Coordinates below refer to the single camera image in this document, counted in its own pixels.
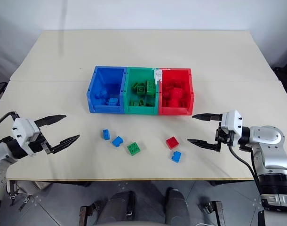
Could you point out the dark green toy brick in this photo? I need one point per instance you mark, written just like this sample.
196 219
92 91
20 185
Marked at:
136 85

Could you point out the square green toy brick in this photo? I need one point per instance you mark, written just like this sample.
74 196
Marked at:
133 149

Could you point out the thin grey pole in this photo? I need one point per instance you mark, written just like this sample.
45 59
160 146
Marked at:
63 28

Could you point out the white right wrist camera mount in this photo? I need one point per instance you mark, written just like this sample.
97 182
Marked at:
233 122

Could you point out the dark rounded robot leg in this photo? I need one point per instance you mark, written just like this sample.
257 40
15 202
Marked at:
118 207
177 207

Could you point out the green plastic bin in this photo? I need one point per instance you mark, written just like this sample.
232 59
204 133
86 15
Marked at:
140 110

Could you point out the red plastic bin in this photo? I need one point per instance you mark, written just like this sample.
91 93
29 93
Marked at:
174 110

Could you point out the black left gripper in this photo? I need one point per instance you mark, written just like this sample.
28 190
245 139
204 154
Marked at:
38 146

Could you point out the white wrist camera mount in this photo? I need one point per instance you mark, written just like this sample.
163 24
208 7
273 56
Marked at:
233 122
24 130

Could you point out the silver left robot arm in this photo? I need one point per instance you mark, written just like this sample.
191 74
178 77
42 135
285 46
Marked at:
2 150

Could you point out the square red toy brick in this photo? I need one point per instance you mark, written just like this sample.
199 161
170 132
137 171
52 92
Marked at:
172 142

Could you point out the small blue toy brick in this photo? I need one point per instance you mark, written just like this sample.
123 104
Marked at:
117 141
176 157
106 134

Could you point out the white tape strip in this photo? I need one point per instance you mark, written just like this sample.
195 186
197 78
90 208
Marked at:
157 74

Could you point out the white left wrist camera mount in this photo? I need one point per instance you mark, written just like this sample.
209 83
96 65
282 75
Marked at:
24 130

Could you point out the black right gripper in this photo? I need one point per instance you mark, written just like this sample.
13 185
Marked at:
224 139

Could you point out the rusty metal bracket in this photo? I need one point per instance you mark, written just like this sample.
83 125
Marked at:
215 212
85 215

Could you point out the blue plastic bin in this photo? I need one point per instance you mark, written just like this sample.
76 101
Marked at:
93 99

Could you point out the large green toy brick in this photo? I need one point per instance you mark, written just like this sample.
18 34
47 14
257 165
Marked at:
151 87

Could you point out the black equipment by wall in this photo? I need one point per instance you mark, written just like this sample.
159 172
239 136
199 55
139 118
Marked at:
285 77

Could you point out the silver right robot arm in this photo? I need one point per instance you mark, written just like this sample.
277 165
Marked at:
268 141

